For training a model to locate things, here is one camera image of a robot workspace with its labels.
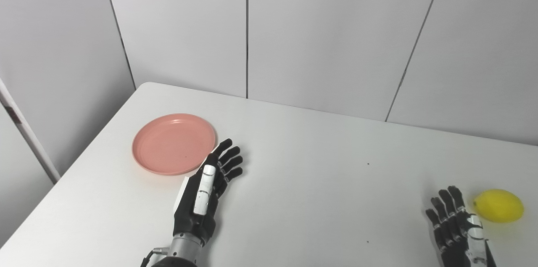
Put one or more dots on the white partition post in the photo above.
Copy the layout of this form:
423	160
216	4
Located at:
29	141

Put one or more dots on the yellow lemon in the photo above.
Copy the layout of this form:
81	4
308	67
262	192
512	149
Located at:
499	205

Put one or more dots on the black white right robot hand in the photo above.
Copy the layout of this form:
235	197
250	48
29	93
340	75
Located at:
456	237

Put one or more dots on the pink round plate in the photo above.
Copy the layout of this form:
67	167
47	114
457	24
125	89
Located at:
174	144

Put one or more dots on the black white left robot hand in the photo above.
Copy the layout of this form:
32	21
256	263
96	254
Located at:
201	199

